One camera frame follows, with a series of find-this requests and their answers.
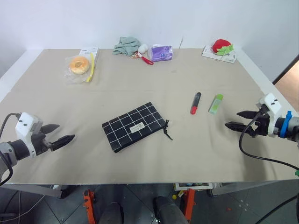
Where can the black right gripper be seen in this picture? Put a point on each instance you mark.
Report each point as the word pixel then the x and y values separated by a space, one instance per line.
pixel 262 124

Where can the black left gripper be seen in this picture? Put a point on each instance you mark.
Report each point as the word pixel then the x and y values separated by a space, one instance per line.
pixel 39 143

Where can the red and black marker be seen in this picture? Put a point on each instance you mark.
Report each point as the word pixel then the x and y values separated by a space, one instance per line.
pixel 195 102

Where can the black grid-pattern pouch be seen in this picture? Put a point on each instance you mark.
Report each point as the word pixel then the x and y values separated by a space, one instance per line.
pixel 130 126

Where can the blue right wrist clip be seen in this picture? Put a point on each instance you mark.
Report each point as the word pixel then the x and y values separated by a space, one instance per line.
pixel 285 124

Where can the clear plastic zip bag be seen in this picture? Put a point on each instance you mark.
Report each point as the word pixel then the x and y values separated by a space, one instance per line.
pixel 74 78

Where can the flat white printed box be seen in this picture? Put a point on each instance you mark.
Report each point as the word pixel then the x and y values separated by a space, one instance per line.
pixel 227 58

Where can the orange toy donut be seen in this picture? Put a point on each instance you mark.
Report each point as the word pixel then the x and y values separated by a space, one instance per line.
pixel 79 65

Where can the red plush strawberry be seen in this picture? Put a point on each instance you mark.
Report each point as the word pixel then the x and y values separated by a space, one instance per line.
pixel 220 45

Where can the orange table clamp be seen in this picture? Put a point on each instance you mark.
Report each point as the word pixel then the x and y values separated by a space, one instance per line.
pixel 90 207
pixel 189 205

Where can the white tray under table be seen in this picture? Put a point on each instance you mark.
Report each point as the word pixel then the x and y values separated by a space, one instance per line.
pixel 194 185

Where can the small white printed box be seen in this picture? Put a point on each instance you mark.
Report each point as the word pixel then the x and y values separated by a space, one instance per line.
pixel 90 49

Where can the dark rounded shape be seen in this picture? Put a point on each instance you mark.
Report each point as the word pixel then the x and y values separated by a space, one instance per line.
pixel 111 213
pixel 169 211

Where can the small yellow object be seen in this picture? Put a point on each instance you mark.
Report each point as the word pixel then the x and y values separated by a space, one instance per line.
pixel 174 197

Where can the purple tissue pack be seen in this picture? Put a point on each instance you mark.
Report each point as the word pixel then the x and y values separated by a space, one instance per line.
pixel 161 53

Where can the crumpled grey-green cloth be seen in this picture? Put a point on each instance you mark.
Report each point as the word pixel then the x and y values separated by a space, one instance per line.
pixel 126 45

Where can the white fluffy ball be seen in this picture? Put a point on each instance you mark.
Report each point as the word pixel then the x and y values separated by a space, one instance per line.
pixel 143 48

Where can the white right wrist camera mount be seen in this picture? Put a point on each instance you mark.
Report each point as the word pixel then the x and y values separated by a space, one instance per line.
pixel 273 105

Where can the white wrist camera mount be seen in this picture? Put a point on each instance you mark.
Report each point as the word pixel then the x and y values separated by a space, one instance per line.
pixel 273 105
pixel 24 121

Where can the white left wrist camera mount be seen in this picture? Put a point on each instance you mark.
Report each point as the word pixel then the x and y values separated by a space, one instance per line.
pixel 24 121

